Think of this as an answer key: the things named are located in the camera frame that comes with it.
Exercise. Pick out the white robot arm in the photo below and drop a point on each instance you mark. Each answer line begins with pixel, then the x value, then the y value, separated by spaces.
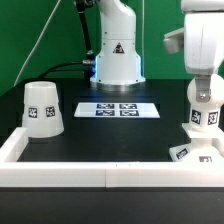
pixel 118 66

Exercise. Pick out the white U-shaped fence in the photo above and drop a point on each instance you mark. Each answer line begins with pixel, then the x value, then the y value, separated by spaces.
pixel 14 173

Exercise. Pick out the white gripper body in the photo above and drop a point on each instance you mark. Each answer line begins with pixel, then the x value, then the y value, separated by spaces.
pixel 203 41

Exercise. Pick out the white lamp bulb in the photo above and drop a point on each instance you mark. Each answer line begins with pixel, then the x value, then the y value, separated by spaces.
pixel 205 115

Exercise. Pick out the white marker tag plate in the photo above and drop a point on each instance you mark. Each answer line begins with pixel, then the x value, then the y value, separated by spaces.
pixel 116 110

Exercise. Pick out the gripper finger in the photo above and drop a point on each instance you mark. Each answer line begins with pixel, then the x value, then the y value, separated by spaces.
pixel 202 83

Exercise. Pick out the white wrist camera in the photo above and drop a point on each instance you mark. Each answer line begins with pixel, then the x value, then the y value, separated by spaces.
pixel 174 41

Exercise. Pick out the white lamp base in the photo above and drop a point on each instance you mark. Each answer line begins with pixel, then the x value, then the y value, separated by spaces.
pixel 204 146

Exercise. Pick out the white lamp shade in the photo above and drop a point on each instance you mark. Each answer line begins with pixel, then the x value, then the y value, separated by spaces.
pixel 42 117

